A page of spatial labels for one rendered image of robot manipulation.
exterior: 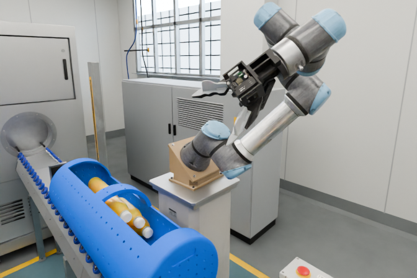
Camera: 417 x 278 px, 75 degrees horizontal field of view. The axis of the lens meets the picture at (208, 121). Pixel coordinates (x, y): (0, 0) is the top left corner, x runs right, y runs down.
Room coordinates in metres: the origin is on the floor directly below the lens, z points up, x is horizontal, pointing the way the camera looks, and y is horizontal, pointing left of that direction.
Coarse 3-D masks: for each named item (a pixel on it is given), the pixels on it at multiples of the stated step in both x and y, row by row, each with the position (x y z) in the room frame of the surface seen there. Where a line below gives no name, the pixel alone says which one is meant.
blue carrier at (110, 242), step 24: (72, 168) 1.26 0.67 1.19; (96, 168) 1.34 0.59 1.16; (72, 192) 1.02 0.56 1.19; (96, 192) 0.96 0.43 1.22; (120, 192) 0.95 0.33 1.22; (72, 216) 0.94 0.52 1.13; (96, 216) 0.84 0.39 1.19; (144, 216) 1.07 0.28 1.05; (96, 240) 0.77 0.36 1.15; (120, 240) 0.71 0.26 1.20; (144, 240) 0.99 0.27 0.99; (168, 240) 0.66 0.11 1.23; (192, 240) 0.67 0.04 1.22; (96, 264) 0.76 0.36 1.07; (120, 264) 0.65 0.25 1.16; (144, 264) 0.61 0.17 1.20; (168, 264) 0.61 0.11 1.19; (192, 264) 0.67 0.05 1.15; (216, 264) 0.73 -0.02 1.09
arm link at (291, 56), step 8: (288, 40) 0.59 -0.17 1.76; (272, 48) 0.60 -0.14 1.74; (280, 48) 0.59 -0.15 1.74; (288, 48) 0.58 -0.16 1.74; (296, 48) 0.58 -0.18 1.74; (280, 56) 0.58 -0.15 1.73; (288, 56) 0.58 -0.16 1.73; (296, 56) 0.58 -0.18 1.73; (288, 64) 0.58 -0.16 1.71; (296, 64) 0.58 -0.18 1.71; (304, 64) 0.59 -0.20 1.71; (288, 72) 0.59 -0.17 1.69
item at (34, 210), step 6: (30, 198) 2.04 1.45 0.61; (30, 204) 2.03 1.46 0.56; (36, 210) 2.05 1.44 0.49; (36, 216) 2.05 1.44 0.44; (36, 222) 2.04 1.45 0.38; (36, 228) 2.04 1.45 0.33; (36, 234) 2.03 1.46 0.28; (36, 240) 2.03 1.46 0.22; (42, 240) 2.06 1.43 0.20; (42, 246) 2.05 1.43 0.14; (42, 252) 2.05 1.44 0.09; (42, 258) 2.06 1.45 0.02
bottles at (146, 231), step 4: (148, 224) 1.00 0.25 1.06; (132, 228) 0.99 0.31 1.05; (136, 228) 0.97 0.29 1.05; (140, 228) 0.97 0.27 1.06; (144, 228) 0.97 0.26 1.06; (148, 228) 0.96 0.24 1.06; (136, 232) 0.97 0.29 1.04; (140, 232) 0.96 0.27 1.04; (144, 232) 0.95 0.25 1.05; (148, 232) 0.96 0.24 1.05; (152, 232) 0.97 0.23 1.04; (148, 236) 0.96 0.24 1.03
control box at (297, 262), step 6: (288, 264) 0.73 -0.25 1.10; (294, 264) 0.73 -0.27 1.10; (300, 264) 0.73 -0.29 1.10; (306, 264) 0.73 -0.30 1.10; (282, 270) 0.70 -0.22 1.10; (288, 270) 0.70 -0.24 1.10; (294, 270) 0.70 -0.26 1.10; (312, 270) 0.70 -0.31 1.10; (318, 270) 0.70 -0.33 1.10; (282, 276) 0.69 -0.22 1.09; (288, 276) 0.68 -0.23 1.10; (294, 276) 0.68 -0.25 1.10; (300, 276) 0.68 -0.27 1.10; (306, 276) 0.68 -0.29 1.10; (312, 276) 0.68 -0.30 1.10; (318, 276) 0.68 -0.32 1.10; (324, 276) 0.68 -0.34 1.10; (330, 276) 0.68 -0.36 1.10
